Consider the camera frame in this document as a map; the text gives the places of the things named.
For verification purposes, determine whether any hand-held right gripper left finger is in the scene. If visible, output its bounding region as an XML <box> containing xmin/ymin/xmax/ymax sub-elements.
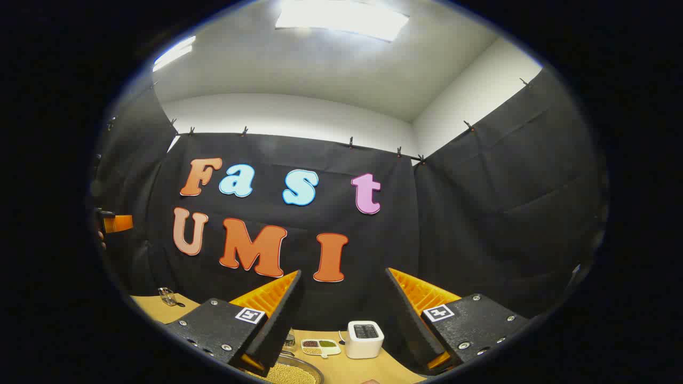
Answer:
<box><xmin>163</xmin><ymin>269</ymin><xmax>303</xmax><ymax>379</ymax></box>

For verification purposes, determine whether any white toaster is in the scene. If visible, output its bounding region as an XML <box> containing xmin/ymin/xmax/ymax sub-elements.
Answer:
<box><xmin>344</xmin><ymin>321</ymin><xmax>385</xmax><ymax>359</ymax></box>

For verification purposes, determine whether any pile of yellow soybeans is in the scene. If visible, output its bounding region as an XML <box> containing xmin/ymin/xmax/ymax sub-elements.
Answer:
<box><xmin>261</xmin><ymin>363</ymin><xmax>318</xmax><ymax>384</ymax></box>

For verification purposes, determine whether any ceiling light panel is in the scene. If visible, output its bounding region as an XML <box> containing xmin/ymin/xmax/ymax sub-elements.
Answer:
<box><xmin>275</xmin><ymin>0</ymin><xmax>410</xmax><ymax>43</ymax></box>
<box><xmin>152</xmin><ymin>35</ymin><xmax>197</xmax><ymax>73</ymax></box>

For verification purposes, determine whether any white divided bean plate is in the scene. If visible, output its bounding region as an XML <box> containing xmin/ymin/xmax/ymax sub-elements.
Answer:
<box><xmin>300</xmin><ymin>338</ymin><xmax>342</xmax><ymax>358</ymax></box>

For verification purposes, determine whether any stainless steel pot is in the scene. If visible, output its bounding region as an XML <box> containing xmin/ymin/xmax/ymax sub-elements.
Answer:
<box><xmin>248</xmin><ymin>349</ymin><xmax>325</xmax><ymax>384</ymax></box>

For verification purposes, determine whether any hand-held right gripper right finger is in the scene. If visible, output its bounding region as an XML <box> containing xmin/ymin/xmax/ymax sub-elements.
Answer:
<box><xmin>385</xmin><ymin>267</ymin><xmax>531</xmax><ymax>375</ymax></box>

